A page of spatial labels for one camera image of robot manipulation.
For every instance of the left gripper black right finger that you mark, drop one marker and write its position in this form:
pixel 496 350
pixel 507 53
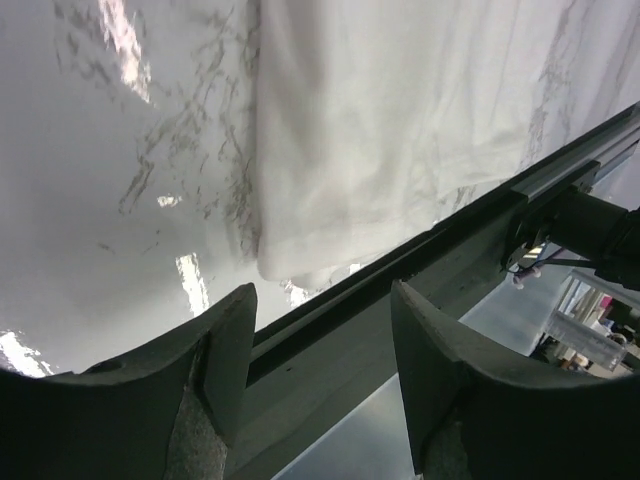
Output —
pixel 475 409

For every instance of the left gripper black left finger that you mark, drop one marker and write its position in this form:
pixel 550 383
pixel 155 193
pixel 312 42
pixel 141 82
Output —
pixel 168 409

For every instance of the white t shirt robot print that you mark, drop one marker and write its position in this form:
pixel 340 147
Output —
pixel 369 112

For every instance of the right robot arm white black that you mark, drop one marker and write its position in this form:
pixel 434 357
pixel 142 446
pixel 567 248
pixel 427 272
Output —
pixel 605 235

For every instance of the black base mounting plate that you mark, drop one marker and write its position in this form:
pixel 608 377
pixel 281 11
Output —
pixel 309 369

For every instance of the aluminium rail base frame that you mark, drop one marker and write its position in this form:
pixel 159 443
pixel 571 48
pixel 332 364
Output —
pixel 575 160

